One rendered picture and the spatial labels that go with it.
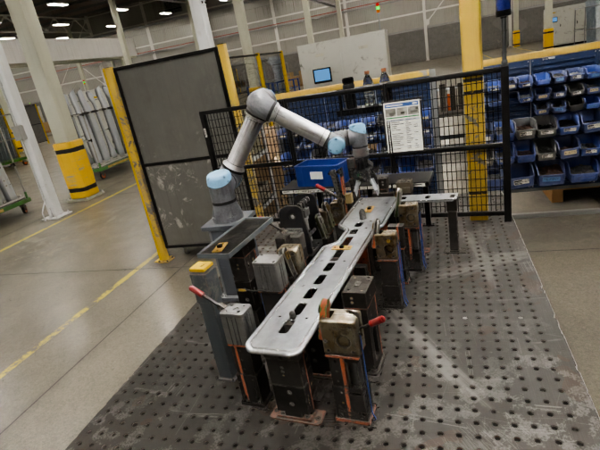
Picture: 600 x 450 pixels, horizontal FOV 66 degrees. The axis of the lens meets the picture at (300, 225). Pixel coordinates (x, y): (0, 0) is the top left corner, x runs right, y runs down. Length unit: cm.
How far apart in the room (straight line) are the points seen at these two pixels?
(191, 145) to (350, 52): 490
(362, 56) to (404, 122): 608
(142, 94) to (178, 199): 105
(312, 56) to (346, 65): 67
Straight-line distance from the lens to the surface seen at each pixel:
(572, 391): 166
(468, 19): 270
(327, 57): 889
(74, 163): 947
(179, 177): 469
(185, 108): 447
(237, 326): 149
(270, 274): 165
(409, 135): 275
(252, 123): 221
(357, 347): 134
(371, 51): 875
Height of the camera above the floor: 175
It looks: 19 degrees down
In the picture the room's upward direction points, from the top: 10 degrees counter-clockwise
